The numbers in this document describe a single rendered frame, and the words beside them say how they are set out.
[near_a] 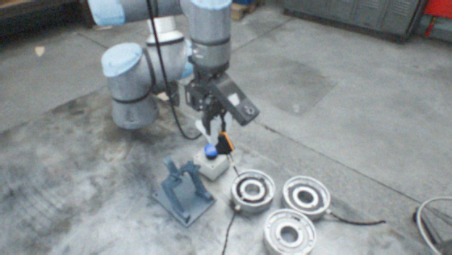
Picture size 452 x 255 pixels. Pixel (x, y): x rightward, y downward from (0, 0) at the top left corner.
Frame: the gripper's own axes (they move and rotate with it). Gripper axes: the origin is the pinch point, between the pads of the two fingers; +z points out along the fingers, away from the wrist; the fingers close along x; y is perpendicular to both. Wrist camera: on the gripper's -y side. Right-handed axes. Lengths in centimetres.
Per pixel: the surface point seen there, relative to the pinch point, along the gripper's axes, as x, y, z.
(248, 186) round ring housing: -1.0, -8.3, 11.5
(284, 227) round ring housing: 2.5, -21.2, 10.9
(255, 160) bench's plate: -10.7, -3.3, 13.2
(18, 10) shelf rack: -44, 327, 53
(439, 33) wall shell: -373, 2, 87
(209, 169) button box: 2.8, 1.4, 9.6
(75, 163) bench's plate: 23.9, 32.9, 13.2
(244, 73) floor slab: -158, 117, 93
